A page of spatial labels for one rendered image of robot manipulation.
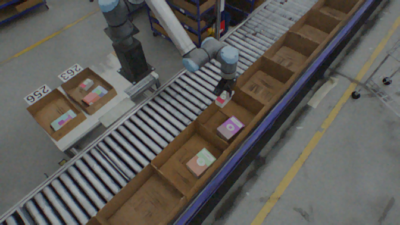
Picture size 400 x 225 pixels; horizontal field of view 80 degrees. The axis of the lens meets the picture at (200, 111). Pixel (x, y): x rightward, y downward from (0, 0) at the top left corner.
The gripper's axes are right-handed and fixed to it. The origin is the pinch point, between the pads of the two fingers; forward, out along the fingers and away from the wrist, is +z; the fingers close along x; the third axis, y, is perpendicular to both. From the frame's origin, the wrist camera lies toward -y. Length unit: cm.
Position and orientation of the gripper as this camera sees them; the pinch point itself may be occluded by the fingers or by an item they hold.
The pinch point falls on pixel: (223, 97)
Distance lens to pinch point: 154.8
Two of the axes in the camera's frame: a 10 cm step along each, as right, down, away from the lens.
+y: 6.6, -6.3, 4.0
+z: 0.3, 5.5, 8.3
